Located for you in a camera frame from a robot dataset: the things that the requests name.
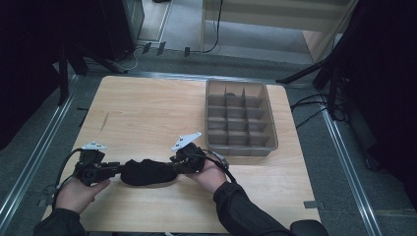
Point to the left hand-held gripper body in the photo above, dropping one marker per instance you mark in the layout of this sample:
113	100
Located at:
88	170

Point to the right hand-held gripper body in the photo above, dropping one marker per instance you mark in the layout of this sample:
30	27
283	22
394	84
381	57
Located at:
193	159

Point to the grey divided organizer box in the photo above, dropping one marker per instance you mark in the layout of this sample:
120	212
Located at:
241	124

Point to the person's right hand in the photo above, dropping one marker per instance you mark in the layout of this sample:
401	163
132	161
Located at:
211	177

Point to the person's left hand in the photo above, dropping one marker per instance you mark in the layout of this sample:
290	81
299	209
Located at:
75	195

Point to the black tripod stand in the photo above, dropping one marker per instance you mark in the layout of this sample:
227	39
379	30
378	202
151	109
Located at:
332	69
64	72

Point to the dark curtain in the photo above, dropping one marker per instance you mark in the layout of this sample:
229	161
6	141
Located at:
23	65
390	82

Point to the person's black trouser knee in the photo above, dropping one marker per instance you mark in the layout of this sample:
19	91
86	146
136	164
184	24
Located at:
308	229

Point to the black cabinet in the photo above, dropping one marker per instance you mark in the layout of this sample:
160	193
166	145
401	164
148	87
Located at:
118	26

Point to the light wooden shelf unit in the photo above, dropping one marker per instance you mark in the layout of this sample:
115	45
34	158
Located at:
278	16

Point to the metal floor rail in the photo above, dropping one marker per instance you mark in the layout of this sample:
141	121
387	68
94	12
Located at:
36	150
350	173

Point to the small black bracket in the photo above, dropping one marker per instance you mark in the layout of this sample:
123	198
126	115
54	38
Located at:
146	47
187	51
161	48

